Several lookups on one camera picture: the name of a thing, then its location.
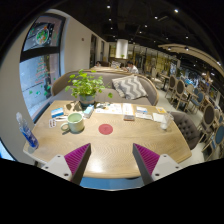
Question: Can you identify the flat round red coaster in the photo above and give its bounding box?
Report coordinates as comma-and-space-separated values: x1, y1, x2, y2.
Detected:
98, 123, 114, 136

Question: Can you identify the blue and white box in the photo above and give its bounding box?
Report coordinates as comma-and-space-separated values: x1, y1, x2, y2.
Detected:
50, 107, 65, 119

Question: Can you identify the group of dining chairs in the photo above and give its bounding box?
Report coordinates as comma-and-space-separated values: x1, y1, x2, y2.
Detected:
164, 74, 224, 162

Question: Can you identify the white and orange box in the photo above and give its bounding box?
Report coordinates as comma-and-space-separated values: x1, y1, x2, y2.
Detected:
122, 102, 136, 117

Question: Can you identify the grey tufted chair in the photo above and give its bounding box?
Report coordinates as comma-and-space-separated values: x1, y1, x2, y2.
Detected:
169, 110, 203, 151

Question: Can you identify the pale green ceramic mug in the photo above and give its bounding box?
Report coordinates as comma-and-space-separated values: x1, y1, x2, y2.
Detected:
60, 112, 86, 135

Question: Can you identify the curved grey sofa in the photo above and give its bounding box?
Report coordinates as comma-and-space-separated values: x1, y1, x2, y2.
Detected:
49, 68, 160, 107

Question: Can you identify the small white blue box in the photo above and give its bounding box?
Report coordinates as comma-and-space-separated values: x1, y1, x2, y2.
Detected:
135, 106, 149, 115

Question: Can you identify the yellow card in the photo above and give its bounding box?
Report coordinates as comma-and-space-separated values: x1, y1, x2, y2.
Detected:
155, 106, 167, 115

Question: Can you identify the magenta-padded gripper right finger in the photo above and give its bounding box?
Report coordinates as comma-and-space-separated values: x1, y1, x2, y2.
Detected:
132, 142, 183, 186

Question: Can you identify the white paper napkin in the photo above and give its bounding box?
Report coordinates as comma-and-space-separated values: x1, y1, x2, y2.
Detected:
152, 112, 165, 123

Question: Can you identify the green potted plant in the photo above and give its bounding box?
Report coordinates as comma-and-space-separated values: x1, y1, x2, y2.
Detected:
64, 68, 114, 107

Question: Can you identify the clear drinking glass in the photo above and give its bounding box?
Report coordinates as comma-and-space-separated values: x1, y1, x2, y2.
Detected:
159, 112, 175, 131

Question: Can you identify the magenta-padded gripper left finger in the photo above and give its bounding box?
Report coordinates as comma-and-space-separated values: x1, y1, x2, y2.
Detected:
41, 142, 92, 186

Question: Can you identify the white paper leaflet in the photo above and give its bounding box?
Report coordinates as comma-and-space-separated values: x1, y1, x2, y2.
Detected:
134, 112, 154, 121

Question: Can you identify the printed paper sheet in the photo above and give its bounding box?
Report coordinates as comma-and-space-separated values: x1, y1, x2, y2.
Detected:
94, 102, 124, 116

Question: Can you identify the pill blister pack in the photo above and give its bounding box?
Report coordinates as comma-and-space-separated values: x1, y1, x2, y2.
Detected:
48, 118, 58, 129

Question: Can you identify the person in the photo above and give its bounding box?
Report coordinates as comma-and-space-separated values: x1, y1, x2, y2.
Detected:
125, 60, 140, 75

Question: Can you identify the small light blue box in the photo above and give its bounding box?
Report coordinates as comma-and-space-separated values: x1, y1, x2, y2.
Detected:
82, 104, 96, 120

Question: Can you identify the group of ceiling lights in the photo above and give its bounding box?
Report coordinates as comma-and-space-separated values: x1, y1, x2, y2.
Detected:
104, 3, 222, 66

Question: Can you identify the clear blue-labelled water bottle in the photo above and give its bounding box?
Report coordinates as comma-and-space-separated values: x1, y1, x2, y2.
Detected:
15, 111, 40, 150

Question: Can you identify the window with festive decals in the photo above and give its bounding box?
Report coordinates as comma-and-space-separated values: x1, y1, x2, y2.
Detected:
18, 13, 67, 122

